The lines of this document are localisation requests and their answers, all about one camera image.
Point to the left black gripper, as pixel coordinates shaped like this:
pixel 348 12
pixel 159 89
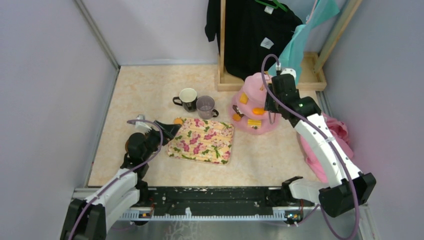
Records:
pixel 173 128

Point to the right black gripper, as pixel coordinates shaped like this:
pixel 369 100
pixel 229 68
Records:
pixel 270 94

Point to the round orange cookie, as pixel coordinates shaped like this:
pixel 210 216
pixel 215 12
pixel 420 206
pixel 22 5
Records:
pixel 178 121

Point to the orange fish-shaped cake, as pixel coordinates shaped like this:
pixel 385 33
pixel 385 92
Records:
pixel 258 111

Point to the floral rectangular tray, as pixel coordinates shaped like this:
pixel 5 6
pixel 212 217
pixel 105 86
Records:
pixel 204 141

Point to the yellow rectangular biscuit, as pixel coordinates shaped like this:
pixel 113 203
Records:
pixel 243 99

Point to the yellow layered cake slice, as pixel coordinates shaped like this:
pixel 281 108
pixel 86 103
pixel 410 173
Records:
pixel 254 124

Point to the chocolate triangle cake slice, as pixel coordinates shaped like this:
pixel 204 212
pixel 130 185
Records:
pixel 237 110

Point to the orange flower-shaped cookie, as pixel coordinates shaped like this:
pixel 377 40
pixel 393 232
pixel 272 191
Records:
pixel 236 117

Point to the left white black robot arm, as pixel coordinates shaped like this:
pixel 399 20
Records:
pixel 92 217

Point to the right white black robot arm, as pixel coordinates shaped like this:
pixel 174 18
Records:
pixel 346 186

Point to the black mug white inside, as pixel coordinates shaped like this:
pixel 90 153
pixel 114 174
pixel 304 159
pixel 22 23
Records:
pixel 187 99

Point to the wooden clothes rack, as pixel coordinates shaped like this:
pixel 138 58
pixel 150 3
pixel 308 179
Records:
pixel 312 77

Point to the pink three-tier cake stand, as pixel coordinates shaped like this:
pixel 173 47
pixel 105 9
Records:
pixel 255 89

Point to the teal garment hanging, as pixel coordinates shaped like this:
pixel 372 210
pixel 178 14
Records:
pixel 292 55

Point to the pink crumpled towel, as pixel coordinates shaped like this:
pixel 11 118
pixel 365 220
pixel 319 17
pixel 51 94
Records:
pixel 340 131

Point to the black t-shirt on hanger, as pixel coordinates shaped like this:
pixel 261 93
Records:
pixel 253 31

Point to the green clothes hanger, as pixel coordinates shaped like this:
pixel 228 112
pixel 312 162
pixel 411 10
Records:
pixel 274 4

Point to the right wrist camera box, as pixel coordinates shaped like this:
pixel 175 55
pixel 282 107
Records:
pixel 289 71

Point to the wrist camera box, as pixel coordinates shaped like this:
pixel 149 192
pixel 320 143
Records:
pixel 289 71
pixel 140 125

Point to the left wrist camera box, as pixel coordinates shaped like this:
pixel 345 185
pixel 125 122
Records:
pixel 140 125

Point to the grey mug black handle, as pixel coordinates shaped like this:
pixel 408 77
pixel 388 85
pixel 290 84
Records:
pixel 205 106

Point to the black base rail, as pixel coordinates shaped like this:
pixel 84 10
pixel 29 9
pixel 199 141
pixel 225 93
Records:
pixel 245 203

